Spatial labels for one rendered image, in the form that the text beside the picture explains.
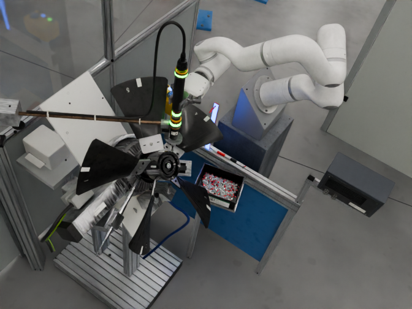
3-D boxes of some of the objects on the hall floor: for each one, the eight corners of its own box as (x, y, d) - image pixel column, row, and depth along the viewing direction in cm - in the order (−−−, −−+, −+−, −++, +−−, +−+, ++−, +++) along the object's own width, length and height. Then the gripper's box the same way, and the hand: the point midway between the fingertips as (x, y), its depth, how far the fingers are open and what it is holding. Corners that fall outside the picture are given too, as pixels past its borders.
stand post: (124, 278, 266) (121, 198, 194) (133, 267, 271) (133, 185, 200) (129, 282, 264) (129, 203, 193) (138, 271, 270) (141, 190, 198)
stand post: (95, 257, 271) (76, 138, 181) (105, 246, 276) (91, 126, 187) (100, 260, 270) (84, 144, 180) (110, 250, 275) (99, 131, 185)
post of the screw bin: (185, 257, 280) (201, 187, 217) (187, 253, 282) (203, 183, 219) (190, 258, 279) (207, 189, 216) (191, 254, 281) (209, 185, 218)
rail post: (254, 271, 279) (288, 209, 218) (257, 267, 282) (292, 204, 221) (259, 275, 278) (295, 214, 217) (262, 270, 281) (298, 208, 220)
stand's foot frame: (54, 265, 265) (53, 260, 258) (105, 213, 291) (105, 206, 285) (135, 327, 249) (135, 322, 243) (181, 265, 275) (183, 260, 269)
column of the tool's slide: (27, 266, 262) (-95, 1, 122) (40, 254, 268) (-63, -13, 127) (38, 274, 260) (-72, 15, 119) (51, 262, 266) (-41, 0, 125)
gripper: (185, 61, 166) (156, 86, 156) (221, 81, 162) (194, 108, 152) (183, 76, 172) (155, 100, 162) (218, 95, 168) (192, 122, 158)
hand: (177, 101), depth 158 cm, fingers closed on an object, 4 cm apart
